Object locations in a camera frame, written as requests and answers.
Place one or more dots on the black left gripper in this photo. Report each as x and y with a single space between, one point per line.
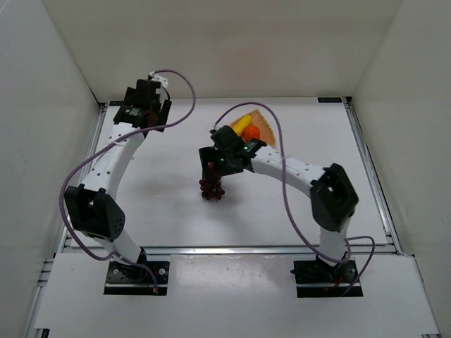
163 110

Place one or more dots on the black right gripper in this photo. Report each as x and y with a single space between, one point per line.
208 159

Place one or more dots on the dark red fake grapes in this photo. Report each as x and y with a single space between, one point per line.
210 184

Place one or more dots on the orange fake fruit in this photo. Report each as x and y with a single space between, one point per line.
251 132

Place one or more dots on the yellow fake banana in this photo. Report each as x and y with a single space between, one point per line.
240 125

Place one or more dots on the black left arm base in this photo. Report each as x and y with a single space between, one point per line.
130 280

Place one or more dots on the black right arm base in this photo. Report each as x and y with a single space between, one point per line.
317 279

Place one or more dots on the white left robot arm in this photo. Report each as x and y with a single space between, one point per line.
91 206

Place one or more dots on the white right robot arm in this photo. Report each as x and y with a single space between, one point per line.
332 197

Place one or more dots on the woven wicker fruit bowl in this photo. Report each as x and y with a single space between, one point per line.
267 134

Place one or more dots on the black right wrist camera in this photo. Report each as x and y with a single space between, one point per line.
228 142

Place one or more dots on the white left cable connector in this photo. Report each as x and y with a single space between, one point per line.
154 76

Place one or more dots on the aluminium frame rail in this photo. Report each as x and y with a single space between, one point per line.
372 175

